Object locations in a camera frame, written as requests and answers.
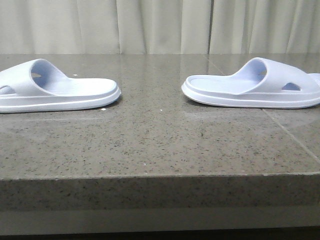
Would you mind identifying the light blue slipper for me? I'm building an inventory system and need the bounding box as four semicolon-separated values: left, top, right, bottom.
181;57;320;109
0;59;121;113

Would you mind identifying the beige curtain backdrop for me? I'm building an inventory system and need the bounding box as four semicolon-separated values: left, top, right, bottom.
0;0;320;54

